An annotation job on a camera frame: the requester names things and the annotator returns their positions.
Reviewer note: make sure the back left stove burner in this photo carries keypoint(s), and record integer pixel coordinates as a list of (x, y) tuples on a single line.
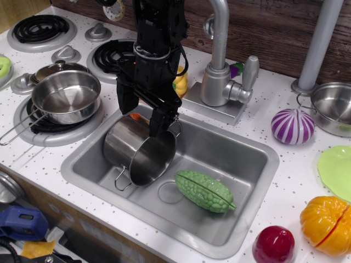
[(41, 33)]

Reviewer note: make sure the orange toy pumpkin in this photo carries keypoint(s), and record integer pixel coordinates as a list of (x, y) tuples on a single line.
[(325, 223)]

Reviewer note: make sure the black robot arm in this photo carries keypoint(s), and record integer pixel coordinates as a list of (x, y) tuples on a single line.
[(161, 26)]

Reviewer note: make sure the red toy apple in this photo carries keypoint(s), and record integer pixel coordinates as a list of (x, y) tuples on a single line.
[(274, 244)]

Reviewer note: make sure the silver stove knob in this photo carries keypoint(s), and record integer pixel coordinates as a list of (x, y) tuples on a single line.
[(98, 33), (23, 85), (66, 53)]

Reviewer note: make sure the steel saucepan with handle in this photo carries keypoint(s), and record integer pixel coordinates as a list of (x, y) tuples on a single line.
[(64, 98)]

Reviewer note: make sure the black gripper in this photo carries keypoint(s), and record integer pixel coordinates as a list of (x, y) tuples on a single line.
[(150, 79)]

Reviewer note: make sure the front left stove burner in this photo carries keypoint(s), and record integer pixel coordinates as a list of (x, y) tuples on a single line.
[(52, 135)]

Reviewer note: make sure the silver toy faucet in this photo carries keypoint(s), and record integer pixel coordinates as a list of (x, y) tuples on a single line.
[(218, 96)]

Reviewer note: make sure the silver stove knob left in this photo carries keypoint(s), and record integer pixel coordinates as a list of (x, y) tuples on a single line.
[(23, 85)]

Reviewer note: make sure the yellow toy pepper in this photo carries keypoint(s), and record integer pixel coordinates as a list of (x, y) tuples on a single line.
[(180, 85)]

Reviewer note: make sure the purple striped toy onion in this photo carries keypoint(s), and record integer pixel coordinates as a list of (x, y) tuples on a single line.
[(292, 126)]

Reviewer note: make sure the silver stove knob back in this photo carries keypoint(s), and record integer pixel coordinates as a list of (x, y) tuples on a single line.
[(98, 33)]

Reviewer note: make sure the grey vertical pole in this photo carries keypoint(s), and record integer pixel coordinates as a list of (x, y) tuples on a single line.
[(323, 32)]

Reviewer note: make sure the silver oven knob front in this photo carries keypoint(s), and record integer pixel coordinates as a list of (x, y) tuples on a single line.
[(10, 189)]

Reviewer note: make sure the small steel lidded pot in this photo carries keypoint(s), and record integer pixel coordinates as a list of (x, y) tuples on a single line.
[(58, 66)]

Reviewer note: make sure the light green toy plate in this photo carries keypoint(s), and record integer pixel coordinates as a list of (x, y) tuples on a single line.
[(334, 170)]

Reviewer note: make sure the green bitter melon toy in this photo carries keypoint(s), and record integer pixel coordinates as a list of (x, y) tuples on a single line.
[(204, 191)]

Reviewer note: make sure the white round hanging utensil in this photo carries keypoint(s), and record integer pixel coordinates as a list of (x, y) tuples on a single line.
[(115, 12)]

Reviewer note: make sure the green toy at left edge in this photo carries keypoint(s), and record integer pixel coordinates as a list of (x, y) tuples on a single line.
[(6, 70)]

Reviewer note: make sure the back right stove burner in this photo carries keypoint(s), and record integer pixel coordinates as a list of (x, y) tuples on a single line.
[(102, 61)]

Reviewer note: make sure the blue clamp tool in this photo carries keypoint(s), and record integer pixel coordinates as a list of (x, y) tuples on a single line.
[(23, 224)]

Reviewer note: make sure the orange toy behind pot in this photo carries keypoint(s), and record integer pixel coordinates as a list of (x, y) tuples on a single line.
[(135, 116)]

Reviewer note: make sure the silver stove knob middle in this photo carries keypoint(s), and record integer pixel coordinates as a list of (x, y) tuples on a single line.
[(66, 53)]

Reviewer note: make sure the stove burner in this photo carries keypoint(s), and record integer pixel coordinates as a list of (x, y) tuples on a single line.
[(102, 61), (52, 135), (41, 33)]

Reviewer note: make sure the yellow tape piece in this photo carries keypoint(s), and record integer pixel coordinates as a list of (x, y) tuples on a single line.
[(32, 249)]

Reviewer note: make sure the purple toy eggplant piece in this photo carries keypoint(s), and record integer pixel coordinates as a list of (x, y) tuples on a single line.
[(236, 69)]

